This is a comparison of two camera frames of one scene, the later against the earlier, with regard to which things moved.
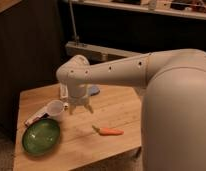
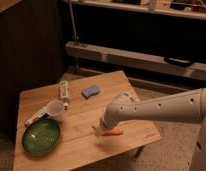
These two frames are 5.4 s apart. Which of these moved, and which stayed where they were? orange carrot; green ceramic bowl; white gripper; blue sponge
Moved: white gripper
Stayed: green ceramic bowl; orange carrot; blue sponge
